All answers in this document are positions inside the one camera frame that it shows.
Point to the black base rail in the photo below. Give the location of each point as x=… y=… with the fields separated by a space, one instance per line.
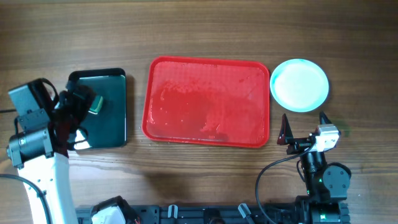
x=217 y=214

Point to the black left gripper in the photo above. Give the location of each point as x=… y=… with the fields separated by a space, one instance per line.
x=82 y=105

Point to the light blue plate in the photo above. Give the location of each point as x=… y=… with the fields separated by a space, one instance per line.
x=299 y=85

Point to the green yellow sponge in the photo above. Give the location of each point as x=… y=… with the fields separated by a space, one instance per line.
x=96 y=105

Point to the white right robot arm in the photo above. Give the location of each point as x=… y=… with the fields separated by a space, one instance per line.
x=326 y=183

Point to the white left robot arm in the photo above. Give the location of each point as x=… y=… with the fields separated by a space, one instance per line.
x=47 y=183

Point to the red plastic tray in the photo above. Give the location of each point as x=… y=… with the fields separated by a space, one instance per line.
x=207 y=101

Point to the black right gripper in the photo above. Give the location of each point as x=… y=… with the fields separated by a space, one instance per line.
x=285 y=137

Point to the black water tray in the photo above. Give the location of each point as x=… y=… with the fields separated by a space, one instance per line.
x=107 y=127

